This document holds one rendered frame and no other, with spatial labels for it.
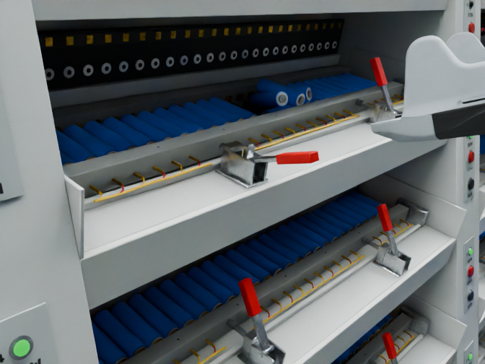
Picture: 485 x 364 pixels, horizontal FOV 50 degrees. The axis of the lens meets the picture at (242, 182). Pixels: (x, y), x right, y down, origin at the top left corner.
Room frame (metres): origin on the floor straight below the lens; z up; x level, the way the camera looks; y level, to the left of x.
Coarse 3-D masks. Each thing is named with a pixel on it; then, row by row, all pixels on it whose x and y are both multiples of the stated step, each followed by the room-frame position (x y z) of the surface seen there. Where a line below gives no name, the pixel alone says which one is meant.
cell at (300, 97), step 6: (258, 84) 0.64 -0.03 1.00; (264, 84) 0.64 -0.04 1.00; (270, 84) 0.63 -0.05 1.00; (276, 84) 0.63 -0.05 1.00; (258, 90) 0.65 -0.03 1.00; (264, 90) 0.64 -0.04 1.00; (270, 90) 0.63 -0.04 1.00; (276, 90) 0.62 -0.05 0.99; (282, 90) 0.62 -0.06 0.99; (288, 90) 0.62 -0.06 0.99; (294, 90) 0.61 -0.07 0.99; (294, 96) 0.61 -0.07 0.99; (300, 96) 0.61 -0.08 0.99; (294, 102) 0.60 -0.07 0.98; (300, 102) 0.61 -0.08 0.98
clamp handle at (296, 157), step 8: (248, 152) 0.45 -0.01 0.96; (288, 152) 0.42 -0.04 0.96; (296, 152) 0.42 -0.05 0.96; (304, 152) 0.41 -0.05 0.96; (312, 152) 0.40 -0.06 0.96; (256, 160) 0.44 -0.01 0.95; (264, 160) 0.43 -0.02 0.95; (272, 160) 0.43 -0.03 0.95; (280, 160) 0.42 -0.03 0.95; (288, 160) 0.41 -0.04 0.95; (296, 160) 0.41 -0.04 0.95; (304, 160) 0.40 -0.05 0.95; (312, 160) 0.40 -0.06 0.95
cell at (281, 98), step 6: (252, 96) 0.64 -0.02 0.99; (258, 96) 0.63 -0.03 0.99; (264, 96) 0.61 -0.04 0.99; (270, 96) 0.60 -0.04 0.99; (276, 96) 0.59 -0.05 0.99; (282, 96) 0.59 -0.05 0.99; (288, 96) 0.60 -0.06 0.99; (252, 102) 0.64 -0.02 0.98; (258, 102) 0.62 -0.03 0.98; (264, 102) 0.61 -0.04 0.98; (270, 102) 0.60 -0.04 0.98; (276, 102) 0.59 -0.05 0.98; (282, 102) 0.59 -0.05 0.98; (288, 102) 0.60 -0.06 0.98
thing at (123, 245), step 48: (96, 96) 0.53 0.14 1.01; (336, 144) 0.57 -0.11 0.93; (384, 144) 0.59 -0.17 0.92; (432, 144) 0.71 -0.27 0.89; (144, 192) 0.41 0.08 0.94; (192, 192) 0.42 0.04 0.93; (240, 192) 0.43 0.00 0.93; (288, 192) 0.47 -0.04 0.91; (336, 192) 0.54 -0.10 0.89; (96, 240) 0.33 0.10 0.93; (144, 240) 0.35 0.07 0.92; (192, 240) 0.39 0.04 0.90; (96, 288) 0.33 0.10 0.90
